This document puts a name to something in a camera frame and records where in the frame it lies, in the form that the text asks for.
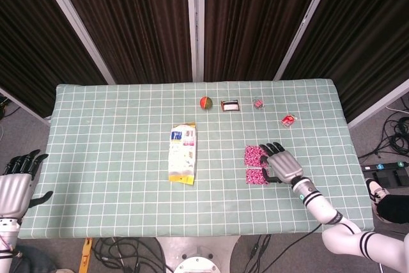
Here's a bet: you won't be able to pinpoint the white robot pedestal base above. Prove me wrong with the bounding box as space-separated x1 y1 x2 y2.
156 237 242 273

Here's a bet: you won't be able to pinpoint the black cable bundle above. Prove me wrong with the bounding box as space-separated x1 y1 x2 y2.
92 237 167 273
357 97 409 160

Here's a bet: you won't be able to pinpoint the white yellow plastic package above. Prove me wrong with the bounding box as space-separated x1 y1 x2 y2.
167 121 197 186

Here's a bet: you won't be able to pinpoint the red snack packet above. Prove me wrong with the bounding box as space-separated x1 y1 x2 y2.
281 113 297 128

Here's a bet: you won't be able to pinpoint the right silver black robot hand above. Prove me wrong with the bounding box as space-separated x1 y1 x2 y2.
258 141 304 187

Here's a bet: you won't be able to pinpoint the dark fabric partition panel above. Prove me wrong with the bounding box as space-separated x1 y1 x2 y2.
35 0 196 84
0 0 116 123
187 0 332 82
274 0 409 129

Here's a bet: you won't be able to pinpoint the green checked tablecloth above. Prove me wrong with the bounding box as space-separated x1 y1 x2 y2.
17 77 375 239

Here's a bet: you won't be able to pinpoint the brown white flat packet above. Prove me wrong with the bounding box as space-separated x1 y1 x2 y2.
220 99 241 113

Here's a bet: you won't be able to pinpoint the white black sneaker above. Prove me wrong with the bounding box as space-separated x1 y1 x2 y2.
366 178 390 204

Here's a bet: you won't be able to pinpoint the yellow black cables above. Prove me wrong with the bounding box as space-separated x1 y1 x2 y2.
0 93 11 120

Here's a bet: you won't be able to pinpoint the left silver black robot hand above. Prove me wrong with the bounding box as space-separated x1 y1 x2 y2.
0 148 54 219

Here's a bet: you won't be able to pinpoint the black foot pedal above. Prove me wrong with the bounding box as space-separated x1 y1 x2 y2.
372 169 409 187

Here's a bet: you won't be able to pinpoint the black cable with connector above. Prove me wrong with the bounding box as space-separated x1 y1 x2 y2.
245 223 323 273

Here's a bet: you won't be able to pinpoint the black trouser leg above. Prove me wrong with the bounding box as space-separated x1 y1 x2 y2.
376 194 409 224

